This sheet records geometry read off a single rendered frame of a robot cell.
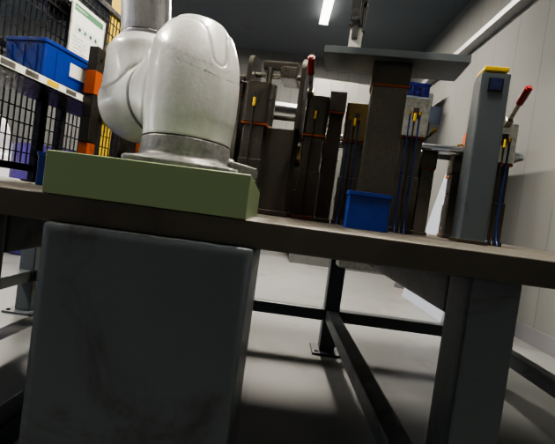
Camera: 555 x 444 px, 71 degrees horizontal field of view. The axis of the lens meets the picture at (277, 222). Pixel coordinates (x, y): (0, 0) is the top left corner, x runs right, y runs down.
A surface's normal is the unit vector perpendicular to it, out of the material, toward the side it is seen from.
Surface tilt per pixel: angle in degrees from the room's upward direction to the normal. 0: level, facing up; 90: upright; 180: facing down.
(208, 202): 90
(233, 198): 90
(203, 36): 69
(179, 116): 95
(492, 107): 90
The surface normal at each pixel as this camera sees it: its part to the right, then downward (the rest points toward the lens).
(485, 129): -0.14, 0.01
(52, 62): 0.96, 0.14
